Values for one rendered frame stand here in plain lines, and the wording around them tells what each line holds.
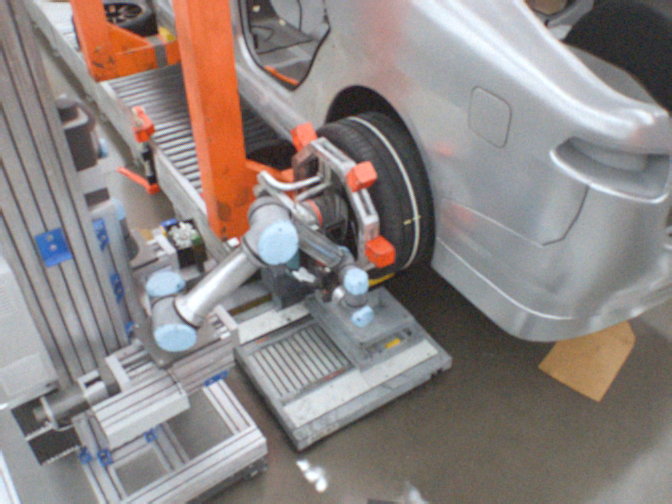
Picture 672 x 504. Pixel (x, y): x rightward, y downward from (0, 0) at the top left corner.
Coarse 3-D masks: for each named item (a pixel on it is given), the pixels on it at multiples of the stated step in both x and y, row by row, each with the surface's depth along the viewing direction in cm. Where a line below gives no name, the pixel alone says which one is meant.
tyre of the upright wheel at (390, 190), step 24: (384, 120) 250; (336, 144) 250; (360, 144) 239; (384, 144) 241; (408, 144) 243; (384, 168) 236; (408, 168) 240; (384, 192) 234; (408, 192) 238; (384, 216) 238; (408, 216) 240; (432, 216) 246; (408, 240) 245; (432, 240) 254; (408, 264) 262
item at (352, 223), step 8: (344, 152) 247; (352, 160) 244; (312, 168) 276; (312, 176) 279; (320, 184) 280; (320, 192) 284; (344, 192) 269; (368, 192) 247; (344, 200) 271; (360, 200) 254; (376, 208) 242; (352, 216) 269; (344, 224) 275; (352, 224) 267; (336, 232) 285; (344, 232) 277; (352, 232) 286; (336, 240) 283; (344, 240) 280; (352, 240) 284; (352, 248) 280; (352, 256) 275
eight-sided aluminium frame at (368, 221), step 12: (312, 144) 249; (324, 144) 250; (300, 156) 263; (312, 156) 263; (324, 156) 244; (336, 156) 245; (336, 168) 238; (348, 168) 237; (300, 180) 274; (300, 192) 278; (348, 192) 238; (360, 192) 239; (360, 204) 236; (372, 204) 238; (360, 216) 236; (372, 216) 237; (360, 228) 239; (372, 228) 238; (360, 240) 243; (360, 252) 247; (360, 264) 250; (372, 264) 251
